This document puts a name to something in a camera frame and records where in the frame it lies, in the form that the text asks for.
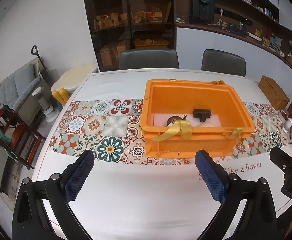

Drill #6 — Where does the black coffee machine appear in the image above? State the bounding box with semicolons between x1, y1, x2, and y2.
192;0;214;21

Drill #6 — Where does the black rectangular device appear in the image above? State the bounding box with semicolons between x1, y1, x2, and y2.
193;109;212;122

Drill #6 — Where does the dark wooden shelf cabinet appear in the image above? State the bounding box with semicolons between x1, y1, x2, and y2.
84;0;292;80

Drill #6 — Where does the patterned tile table runner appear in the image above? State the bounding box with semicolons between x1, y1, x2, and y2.
48;99;290;165

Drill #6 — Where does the grey dining chair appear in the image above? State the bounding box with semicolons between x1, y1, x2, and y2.
119;49;179;70
201;49;246;77

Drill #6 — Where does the round deer night light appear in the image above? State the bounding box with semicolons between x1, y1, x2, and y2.
199;121;217;127

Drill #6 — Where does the black upright vacuum cleaner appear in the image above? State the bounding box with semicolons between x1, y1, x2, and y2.
30;45;55;88

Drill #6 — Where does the white floor fan heater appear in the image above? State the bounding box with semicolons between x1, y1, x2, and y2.
32;87;59;123

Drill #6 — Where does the cream yellow-legged stool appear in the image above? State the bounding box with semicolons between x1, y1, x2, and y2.
51;63;98;106

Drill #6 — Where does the woven wicker box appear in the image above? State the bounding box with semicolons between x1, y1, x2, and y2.
258;75;290;110

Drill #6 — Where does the dark wooden chair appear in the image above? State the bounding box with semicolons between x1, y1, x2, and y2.
0;108;46;170

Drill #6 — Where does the grey dining chair right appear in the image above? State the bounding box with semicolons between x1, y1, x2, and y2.
201;49;246;77

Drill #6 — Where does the orange plastic storage box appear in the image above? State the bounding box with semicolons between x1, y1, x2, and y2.
140;80;255;159

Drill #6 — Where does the grey sofa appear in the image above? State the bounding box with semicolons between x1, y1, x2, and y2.
0;59;49;123

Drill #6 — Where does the grey dining chair left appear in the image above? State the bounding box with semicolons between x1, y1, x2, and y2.
119;49;179;70

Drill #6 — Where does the black round Sika cable reel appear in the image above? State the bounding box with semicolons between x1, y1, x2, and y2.
166;115;187;127

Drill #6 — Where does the small white jar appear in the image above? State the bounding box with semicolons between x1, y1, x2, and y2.
283;118;292;133

